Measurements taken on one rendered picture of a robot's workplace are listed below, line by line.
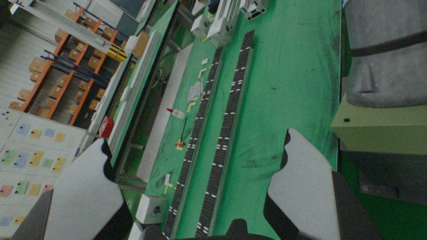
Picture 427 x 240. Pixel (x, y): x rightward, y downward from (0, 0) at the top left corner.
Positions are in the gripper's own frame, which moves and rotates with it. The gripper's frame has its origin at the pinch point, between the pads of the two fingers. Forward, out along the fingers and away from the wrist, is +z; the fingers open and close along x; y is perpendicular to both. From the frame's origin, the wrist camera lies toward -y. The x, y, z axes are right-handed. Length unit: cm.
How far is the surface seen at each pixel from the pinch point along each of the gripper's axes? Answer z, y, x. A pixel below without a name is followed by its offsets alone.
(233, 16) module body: 93, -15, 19
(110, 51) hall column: 571, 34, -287
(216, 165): 33.9, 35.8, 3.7
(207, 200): 27, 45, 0
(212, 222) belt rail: 21, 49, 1
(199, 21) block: 111, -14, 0
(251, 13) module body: 81, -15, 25
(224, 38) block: 84, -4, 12
